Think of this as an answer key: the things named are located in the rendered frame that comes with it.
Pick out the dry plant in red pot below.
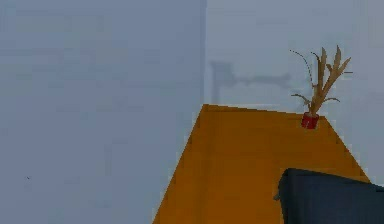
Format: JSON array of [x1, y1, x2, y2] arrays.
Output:
[[289, 44, 354, 130]]

